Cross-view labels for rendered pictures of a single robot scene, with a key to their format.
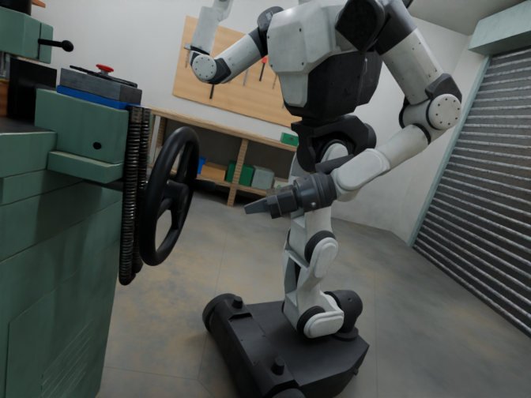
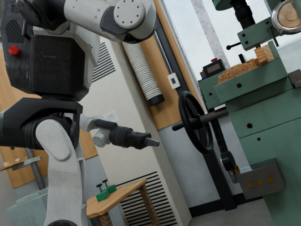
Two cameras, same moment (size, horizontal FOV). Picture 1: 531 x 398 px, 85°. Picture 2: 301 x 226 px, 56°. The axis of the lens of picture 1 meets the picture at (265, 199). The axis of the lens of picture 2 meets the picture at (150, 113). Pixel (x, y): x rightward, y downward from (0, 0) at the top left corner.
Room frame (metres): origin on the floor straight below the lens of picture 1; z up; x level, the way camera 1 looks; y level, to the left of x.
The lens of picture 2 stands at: (1.73, 0.61, 0.82)
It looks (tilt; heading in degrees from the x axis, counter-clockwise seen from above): 5 degrees up; 208
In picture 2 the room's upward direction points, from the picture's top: 22 degrees counter-clockwise
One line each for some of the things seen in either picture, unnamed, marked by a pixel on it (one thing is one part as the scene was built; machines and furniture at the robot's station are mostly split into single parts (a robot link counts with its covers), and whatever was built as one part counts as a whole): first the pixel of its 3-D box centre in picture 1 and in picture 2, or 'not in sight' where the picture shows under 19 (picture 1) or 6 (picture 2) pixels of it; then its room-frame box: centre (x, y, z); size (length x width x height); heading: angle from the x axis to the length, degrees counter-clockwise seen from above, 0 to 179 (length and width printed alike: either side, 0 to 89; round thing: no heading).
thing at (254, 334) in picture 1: (300, 328); not in sight; (1.13, -0.30, 0.19); 0.64 x 0.52 x 0.33; 124
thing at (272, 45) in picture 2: not in sight; (275, 58); (0.52, 0.56, 0.93); 0.60 x 0.02 x 0.06; 4
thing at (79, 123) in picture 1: (99, 127); (220, 85); (0.53, 0.33, 0.91); 0.15 x 0.14 x 0.09; 4
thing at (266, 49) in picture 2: not in sight; (270, 61); (0.52, 0.54, 0.92); 0.60 x 0.02 x 0.05; 4
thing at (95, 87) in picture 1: (107, 87); (212, 70); (0.54, 0.33, 0.99); 0.13 x 0.11 x 0.06; 4
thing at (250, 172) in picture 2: not in sight; (260, 178); (0.82, 0.40, 0.58); 0.12 x 0.08 x 0.08; 94
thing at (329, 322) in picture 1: (311, 311); not in sight; (1.15, -0.33, 0.28); 0.21 x 0.20 x 0.13; 124
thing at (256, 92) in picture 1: (260, 80); not in sight; (3.83, 0.45, 1.50); 2.00 x 0.04 x 0.90; 98
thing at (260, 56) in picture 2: not in sight; (264, 63); (0.61, 0.53, 0.92); 0.59 x 0.02 x 0.04; 4
